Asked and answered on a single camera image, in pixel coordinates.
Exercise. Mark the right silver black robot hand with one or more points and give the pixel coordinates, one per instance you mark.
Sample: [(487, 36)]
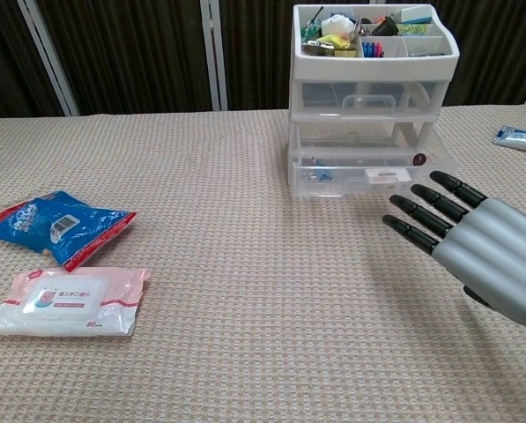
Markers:
[(496, 255)]

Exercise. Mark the small white box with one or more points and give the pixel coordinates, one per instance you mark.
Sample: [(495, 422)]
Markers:
[(386, 175)]

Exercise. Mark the clear drawer with red sticker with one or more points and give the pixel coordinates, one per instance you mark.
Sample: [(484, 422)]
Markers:
[(306, 188)]

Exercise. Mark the white plastic drawer organizer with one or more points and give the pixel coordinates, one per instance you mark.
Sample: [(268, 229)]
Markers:
[(377, 67)]

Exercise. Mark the white teal tile box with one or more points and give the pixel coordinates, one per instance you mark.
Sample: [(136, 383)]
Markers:
[(413, 14)]

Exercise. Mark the blue white toothpaste tube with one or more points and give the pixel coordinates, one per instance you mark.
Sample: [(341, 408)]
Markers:
[(520, 138)]

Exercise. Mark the blue binder clip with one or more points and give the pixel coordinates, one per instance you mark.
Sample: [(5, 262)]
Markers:
[(324, 174)]

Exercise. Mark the green blue patterned packet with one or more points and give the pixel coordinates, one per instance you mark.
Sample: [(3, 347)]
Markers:
[(414, 29)]

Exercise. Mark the large black binder clip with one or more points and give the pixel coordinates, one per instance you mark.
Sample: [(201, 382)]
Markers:
[(385, 27)]

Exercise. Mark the beige woven tablecloth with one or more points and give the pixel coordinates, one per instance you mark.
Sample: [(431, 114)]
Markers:
[(245, 308)]

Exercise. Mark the yellow packet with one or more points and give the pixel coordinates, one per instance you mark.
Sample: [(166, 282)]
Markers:
[(337, 41)]

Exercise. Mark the shiny candy wrapper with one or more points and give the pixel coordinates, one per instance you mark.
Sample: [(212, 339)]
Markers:
[(317, 49)]

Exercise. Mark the white crumpled ball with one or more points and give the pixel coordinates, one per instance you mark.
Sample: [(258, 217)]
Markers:
[(337, 24)]

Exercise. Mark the dark pleated curtain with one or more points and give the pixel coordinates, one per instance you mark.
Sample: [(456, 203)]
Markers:
[(135, 53)]

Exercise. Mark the pink wet wipes pack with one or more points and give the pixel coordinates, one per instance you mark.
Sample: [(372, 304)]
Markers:
[(64, 295)]

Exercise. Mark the blue red snack bag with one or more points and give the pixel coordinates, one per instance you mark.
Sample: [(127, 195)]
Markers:
[(24, 220)]

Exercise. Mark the white metal frame post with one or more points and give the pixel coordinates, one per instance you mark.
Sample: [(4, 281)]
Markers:
[(214, 57), (46, 57)]

